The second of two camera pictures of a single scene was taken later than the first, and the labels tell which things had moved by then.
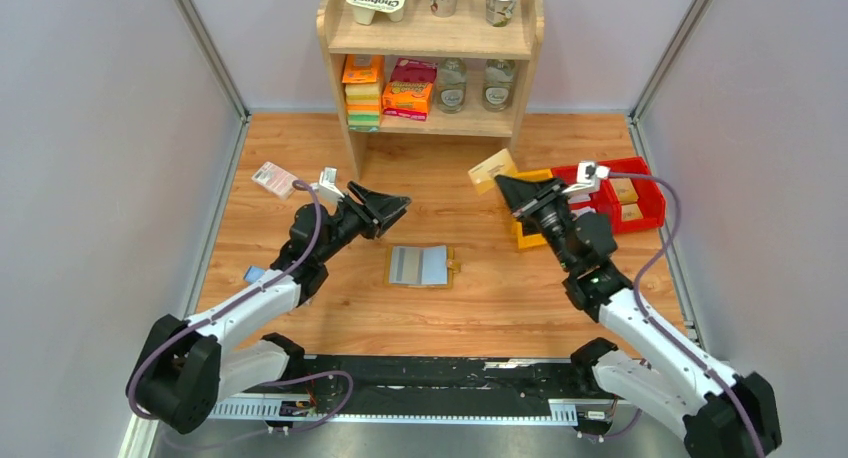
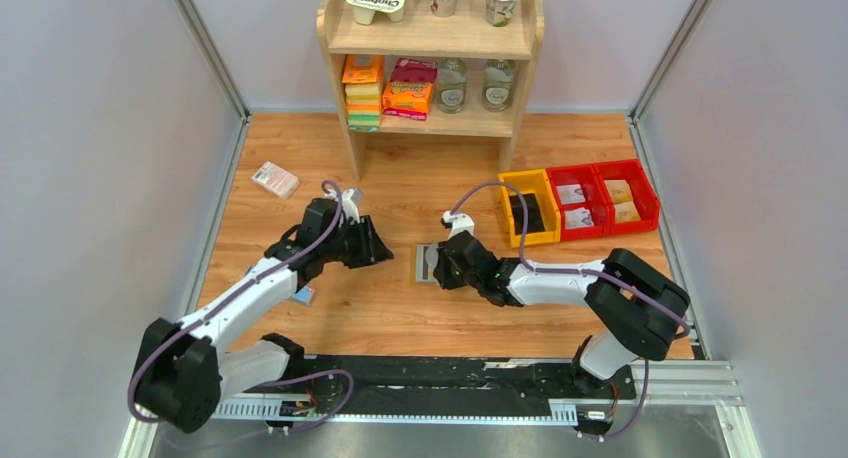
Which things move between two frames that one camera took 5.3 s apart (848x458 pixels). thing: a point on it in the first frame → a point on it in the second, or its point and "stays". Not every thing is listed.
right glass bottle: (498, 84) stays
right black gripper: (538, 203) → (453, 266)
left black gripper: (365, 208) → (361, 241)
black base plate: (445, 387) stays
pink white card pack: (275, 180) stays
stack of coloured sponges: (363, 76) stays
